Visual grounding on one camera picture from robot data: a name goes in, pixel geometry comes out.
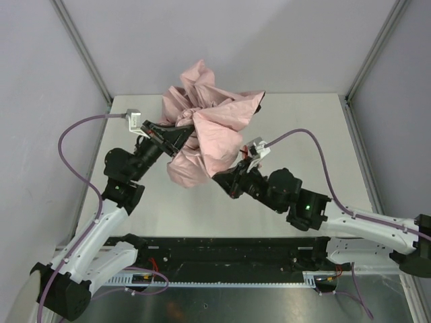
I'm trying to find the pink folding umbrella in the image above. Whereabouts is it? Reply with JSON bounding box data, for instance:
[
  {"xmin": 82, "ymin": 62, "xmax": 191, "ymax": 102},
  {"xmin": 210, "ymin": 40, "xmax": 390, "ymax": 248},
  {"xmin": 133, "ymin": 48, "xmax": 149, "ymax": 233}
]
[{"xmin": 161, "ymin": 60, "xmax": 265, "ymax": 188}]

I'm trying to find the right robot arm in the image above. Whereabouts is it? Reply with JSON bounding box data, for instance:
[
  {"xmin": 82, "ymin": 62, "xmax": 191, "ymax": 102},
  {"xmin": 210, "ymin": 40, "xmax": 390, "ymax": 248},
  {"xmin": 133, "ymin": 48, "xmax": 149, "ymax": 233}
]
[{"xmin": 213, "ymin": 160, "xmax": 430, "ymax": 278}]

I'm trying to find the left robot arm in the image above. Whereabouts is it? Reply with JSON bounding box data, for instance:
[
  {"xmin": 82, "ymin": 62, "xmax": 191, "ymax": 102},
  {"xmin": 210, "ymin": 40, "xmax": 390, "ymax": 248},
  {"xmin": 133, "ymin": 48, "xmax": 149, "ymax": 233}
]
[{"xmin": 33, "ymin": 120, "xmax": 195, "ymax": 322}]

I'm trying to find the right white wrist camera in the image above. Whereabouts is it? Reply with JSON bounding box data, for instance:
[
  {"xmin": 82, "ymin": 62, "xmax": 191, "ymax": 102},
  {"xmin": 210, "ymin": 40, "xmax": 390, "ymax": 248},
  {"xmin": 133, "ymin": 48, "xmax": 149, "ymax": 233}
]
[{"xmin": 246, "ymin": 137, "xmax": 271, "ymax": 160}]

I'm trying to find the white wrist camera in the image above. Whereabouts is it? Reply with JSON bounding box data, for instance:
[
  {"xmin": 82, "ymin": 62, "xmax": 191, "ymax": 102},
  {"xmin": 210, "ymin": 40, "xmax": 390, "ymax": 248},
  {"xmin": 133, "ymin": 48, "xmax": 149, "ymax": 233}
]
[
  {"xmin": 126, "ymin": 109, "xmax": 142, "ymax": 134},
  {"xmin": 246, "ymin": 137, "xmax": 271, "ymax": 160}
]

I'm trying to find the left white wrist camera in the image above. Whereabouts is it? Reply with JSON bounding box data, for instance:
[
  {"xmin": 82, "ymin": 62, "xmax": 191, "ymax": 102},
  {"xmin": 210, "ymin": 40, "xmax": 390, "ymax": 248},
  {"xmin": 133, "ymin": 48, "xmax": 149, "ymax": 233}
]
[{"xmin": 126, "ymin": 109, "xmax": 142, "ymax": 134}]

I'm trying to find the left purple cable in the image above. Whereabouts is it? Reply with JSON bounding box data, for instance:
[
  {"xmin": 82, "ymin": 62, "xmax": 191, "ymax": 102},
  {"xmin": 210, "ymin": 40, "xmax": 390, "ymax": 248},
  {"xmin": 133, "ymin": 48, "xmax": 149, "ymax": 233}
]
[{"xmin": 35, "ymin": 113, "xmax": 129, "ymax": 316}]

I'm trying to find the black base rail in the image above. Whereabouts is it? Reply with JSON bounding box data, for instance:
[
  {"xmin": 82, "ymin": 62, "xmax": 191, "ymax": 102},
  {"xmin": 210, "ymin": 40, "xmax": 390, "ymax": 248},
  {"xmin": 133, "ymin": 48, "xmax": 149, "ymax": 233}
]
[{"xmin": 105, "ymin": 234, "xmax": 351, "ymax": 283}]

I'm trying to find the white slotted cable duct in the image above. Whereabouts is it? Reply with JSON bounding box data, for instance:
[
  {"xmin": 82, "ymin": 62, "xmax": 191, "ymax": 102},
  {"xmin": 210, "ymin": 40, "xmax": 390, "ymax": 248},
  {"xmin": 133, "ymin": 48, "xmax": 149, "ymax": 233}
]
[{"xmin": 103, "ymin": 272, "xmax": 328, "ymax": 288}]

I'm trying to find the right aluminium frame post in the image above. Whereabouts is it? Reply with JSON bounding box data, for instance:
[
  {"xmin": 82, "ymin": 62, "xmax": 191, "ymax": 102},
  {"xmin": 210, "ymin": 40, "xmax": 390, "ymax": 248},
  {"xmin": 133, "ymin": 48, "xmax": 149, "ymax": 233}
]
[{"xmin": 343, "ymin": 0, "xmax": 412, "ymax": 102}]

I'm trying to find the aluminium frame post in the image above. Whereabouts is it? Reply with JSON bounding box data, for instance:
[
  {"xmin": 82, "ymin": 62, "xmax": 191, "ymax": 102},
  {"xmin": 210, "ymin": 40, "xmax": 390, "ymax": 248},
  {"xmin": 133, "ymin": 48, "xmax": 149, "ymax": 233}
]
[
  {"xmin": 50, "ymin": 0, "xmax": 113, "ymax": 106},
  {"xmin": 343, "ymin": 0, "xmax": 412, "ymax": 102}
]

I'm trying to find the left aluminium frame post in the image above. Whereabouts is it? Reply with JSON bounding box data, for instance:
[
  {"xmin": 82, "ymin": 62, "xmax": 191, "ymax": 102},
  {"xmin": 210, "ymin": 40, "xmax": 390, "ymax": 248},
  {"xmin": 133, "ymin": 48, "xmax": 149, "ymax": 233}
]
[{"xmin": 50, "ymin": 0, "xmax": 113, "ymax": 106}]

